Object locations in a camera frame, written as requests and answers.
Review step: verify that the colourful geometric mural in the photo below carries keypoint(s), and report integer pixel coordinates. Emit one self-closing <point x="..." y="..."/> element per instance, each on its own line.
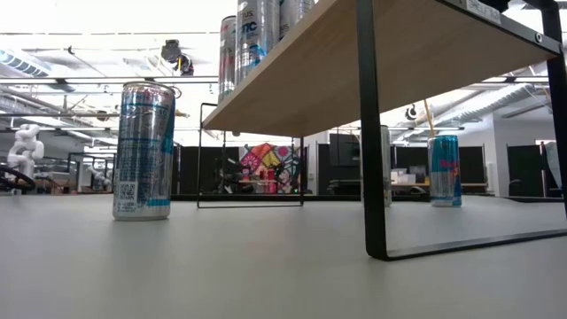
<point x="270" y="159"/>

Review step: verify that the white hanging sheet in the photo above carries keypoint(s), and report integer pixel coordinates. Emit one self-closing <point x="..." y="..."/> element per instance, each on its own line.
<point x="553" y="161"/>

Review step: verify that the black partition panel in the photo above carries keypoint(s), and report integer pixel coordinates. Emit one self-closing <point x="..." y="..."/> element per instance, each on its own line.
<point x="525" y="170"/>
<point x="188" y="170"/>

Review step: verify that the silver ventilation duct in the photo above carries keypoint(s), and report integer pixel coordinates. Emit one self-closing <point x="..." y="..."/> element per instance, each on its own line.
<point x="500" y="102"/>
<point x="22" y="62"/>

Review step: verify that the black ceiling hook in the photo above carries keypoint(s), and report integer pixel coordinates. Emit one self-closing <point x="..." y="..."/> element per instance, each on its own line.
<point x="411" y="114"/>

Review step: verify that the white shelf label sticker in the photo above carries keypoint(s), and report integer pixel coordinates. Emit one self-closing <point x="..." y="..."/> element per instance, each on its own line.
<point x="480" y="8"/>

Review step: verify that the black ceiling camera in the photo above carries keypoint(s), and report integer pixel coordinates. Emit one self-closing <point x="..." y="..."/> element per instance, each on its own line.
<point x="170" y="51"/>

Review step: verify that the Celsius Arctic can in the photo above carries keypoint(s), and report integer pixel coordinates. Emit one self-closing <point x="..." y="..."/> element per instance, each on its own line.
<point x="257" y="44"/>

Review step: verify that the tall silver Celsius can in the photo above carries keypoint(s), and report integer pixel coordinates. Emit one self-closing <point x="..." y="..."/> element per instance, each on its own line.
<point x="386" y="168"/>
<point x="227" y="57"/>
<point x="294" y="11"/>

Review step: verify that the black wall monitor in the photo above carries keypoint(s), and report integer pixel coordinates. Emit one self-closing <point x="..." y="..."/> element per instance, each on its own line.
<point x="344" y="150"/>

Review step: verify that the white cardboard box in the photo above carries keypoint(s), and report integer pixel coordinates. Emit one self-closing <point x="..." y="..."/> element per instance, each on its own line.
<point x="401" y="177"/>

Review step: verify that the blue silver Red Bull can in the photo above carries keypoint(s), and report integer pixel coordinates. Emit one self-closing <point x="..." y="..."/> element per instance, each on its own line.
<point x="144" y="155"/>
<point x="444" y="177"/>

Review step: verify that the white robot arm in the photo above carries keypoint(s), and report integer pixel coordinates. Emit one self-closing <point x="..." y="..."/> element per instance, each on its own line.
<point x="24" y="150"/>
<point x="99" y="175"/>

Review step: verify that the wooden shelf black metal frame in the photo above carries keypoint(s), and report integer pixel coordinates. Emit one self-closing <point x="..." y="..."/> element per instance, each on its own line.
<point x="398" y="53"/>

